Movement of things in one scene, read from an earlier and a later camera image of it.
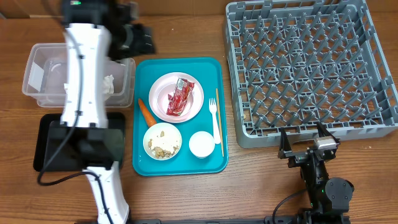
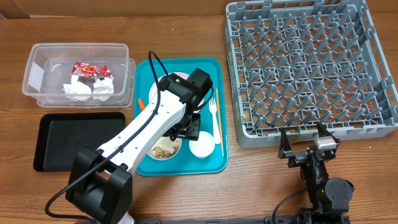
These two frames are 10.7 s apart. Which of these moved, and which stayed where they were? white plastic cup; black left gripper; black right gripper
Moved: black left gripper
Stayed: white plastic cup; black right gripper
